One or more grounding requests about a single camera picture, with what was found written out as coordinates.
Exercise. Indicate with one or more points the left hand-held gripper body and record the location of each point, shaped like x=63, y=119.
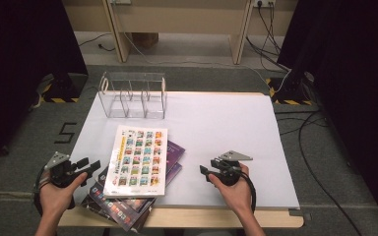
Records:
x=62, y=170

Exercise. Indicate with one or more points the clear acrylic magazine rack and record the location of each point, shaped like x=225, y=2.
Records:
x=111, y=98

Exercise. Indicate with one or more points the white wall socket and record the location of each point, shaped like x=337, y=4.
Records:
x=265, y=3

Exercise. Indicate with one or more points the white magazine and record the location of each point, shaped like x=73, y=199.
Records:
x=138, y=160

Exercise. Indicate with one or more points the grey corner bracket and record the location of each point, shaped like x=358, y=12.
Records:
x=295, y=212

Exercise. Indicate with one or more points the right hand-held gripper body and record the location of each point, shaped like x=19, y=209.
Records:
x=226, y=172

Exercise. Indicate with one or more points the beige wooden desk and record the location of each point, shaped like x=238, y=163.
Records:
x=183, y=19

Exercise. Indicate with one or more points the black curtain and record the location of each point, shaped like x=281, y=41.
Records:
x=19, y=65
x=357, y=82

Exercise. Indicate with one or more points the person's right hand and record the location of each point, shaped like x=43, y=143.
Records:
x=236, y=196

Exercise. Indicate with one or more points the person's left hand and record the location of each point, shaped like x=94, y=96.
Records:
x=55, y=200

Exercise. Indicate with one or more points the black magazine with red print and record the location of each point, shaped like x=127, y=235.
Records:
x=86, y=204

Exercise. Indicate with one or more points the black stand base hazard tape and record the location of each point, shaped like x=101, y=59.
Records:
x=69, y=87
x=292, y=88

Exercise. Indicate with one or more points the brown cardboard box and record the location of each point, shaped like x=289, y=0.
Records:
x=146, y=39

